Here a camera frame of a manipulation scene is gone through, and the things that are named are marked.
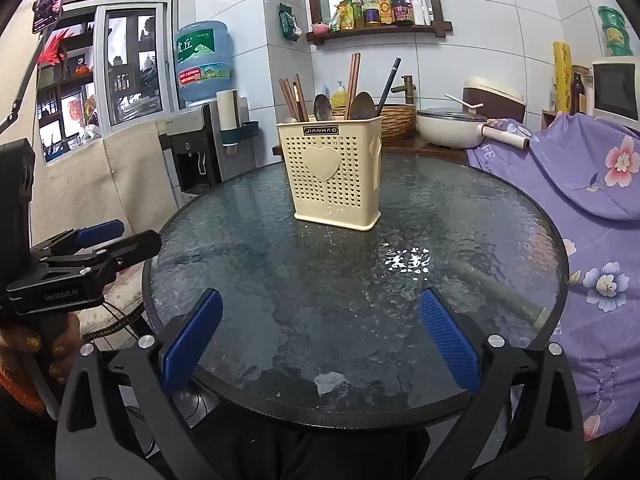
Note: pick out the black phone stand pole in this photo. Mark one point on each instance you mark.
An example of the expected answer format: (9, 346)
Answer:
(27, 75)

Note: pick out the pink bowl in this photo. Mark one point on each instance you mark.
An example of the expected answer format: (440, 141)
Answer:
(319, 27)

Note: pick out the dark sauce bottle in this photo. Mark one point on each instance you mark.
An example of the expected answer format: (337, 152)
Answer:
(401, 6)

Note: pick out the green hanging packet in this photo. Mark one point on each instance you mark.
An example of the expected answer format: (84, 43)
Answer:
(289, 22)

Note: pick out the metal spoon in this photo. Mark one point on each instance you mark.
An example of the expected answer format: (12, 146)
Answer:
(323, 107)

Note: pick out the bronze faucet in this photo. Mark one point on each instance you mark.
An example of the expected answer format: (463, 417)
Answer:
(406, 90)

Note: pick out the white lint roller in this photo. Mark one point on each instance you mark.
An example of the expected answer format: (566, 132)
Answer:
(505, 136)

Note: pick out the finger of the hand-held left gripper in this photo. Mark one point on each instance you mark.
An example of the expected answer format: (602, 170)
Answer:
(100, 232)
(135, 247)

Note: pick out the beige cloth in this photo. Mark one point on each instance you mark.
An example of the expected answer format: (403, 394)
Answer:
(100, 175)

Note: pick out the yellow roll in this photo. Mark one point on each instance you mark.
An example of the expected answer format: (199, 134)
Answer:
(561, 75)

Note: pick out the white microwave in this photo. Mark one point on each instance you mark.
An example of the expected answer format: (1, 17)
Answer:
(617, 87)

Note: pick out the paper cup dispenser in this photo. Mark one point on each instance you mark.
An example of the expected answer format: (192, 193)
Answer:
(229, 110)

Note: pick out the cream perforated utensil holder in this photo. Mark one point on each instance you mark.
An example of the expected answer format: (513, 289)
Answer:
(332, 175)

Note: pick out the purple label sauce bottle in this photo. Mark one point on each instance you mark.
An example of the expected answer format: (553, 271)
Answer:
(371, 10)

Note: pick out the water dispenser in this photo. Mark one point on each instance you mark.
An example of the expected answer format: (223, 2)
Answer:
(192, 150)

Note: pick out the yellow dish soap bottle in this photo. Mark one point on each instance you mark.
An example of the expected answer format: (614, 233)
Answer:
(340, 96)

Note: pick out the white brown rice cooker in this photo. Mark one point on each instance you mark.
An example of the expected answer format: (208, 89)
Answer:
(500, 97)

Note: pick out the woven basket basin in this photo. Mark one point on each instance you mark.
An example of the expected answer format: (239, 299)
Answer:
(397, 122)

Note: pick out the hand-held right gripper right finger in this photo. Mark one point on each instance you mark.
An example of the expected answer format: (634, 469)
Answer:
(450, 345)

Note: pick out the white electric pot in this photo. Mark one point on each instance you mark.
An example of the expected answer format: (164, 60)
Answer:
(447, 130)

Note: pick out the white bottle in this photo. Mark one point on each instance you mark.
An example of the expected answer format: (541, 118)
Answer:
(419, 10)

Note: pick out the green bottle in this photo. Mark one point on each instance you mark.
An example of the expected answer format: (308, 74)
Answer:
(357, 12)

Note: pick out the window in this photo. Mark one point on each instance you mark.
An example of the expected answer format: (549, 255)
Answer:
(125, 70)

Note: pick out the yellow label oil bottle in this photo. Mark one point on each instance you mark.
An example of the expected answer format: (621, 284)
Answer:
(384, 9)

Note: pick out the brown glass bottle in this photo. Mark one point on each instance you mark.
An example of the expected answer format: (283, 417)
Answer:
(577, 92)

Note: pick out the yellow seasoning packet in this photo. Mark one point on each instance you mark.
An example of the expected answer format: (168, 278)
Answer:
(344, 16)

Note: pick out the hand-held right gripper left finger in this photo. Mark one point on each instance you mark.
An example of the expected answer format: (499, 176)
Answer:
(192, 345)

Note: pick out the stack of green containers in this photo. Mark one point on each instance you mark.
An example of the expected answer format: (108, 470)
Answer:
(614, 32)

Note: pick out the blue water jug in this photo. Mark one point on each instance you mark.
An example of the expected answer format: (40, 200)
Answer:
(204, 62)

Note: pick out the purple floral cloth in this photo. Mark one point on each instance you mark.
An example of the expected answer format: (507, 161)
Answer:
(565, 210)

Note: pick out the long brown chopstick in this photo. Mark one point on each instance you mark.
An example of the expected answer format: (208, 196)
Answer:
(352, 85)
(357, 82)

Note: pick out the wooden framed mirror shelf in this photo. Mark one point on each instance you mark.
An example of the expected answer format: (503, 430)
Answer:
(372, 30)

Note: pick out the dark chopstick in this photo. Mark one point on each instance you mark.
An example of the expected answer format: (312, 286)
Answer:
(298, 102)

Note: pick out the person's left hand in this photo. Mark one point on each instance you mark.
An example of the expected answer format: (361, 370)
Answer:
(30, 342)

